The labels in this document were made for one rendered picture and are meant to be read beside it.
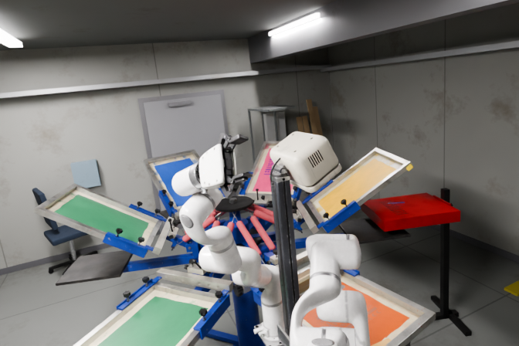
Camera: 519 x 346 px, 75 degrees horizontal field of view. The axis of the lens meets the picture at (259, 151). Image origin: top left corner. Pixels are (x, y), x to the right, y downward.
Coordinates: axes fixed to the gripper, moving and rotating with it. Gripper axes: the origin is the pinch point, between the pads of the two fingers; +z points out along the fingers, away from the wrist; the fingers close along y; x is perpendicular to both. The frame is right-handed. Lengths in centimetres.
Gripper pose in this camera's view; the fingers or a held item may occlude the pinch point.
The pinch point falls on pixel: (243, 157)
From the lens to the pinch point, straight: 80.7
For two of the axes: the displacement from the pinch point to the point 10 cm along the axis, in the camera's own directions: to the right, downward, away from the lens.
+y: -1.2, -9.5, 3.0
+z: 6.7, -3.0, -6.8
